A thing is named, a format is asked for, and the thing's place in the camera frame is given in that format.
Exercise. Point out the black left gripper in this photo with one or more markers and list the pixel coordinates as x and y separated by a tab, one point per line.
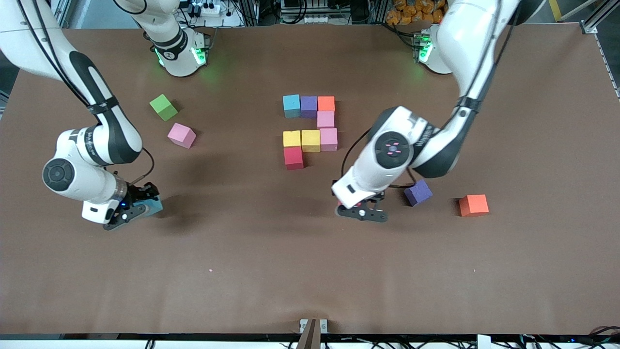
378	196

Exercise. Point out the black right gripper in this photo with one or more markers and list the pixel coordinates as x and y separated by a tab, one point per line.
139	194

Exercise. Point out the light blue foam cube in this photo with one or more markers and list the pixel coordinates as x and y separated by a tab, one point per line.
291	106
156	207

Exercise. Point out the pink foam cube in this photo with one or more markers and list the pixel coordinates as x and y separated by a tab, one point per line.
181	135
325	119
328	139

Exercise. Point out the yellow foam cube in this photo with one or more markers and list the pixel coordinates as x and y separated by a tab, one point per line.
310	141
291	138

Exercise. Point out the purple foam cube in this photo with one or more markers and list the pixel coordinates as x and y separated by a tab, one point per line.
309	107
418	192

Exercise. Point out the orange foam cube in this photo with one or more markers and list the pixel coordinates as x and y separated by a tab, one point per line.
326	103
473	205

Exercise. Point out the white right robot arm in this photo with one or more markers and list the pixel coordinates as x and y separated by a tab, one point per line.
87	184

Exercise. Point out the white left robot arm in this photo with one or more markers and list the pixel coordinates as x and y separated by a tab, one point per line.
470	43

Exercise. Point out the paper table cover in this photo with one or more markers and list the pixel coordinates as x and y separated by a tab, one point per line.
310	252

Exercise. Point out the green foam cube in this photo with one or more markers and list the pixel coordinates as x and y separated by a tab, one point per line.
163	107

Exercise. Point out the electronics rack unit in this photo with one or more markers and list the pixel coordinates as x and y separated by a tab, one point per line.
305	12

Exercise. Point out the white power strip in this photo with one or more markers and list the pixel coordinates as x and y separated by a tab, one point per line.
208	8

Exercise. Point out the bag of orange items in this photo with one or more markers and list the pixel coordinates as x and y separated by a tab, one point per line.
414	12

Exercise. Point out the small white box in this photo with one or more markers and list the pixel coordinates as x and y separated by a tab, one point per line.
483	342

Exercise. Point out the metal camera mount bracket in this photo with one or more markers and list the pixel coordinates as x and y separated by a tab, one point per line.
312	334

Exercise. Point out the aluminium frame profile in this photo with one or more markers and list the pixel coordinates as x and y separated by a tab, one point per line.
598	17

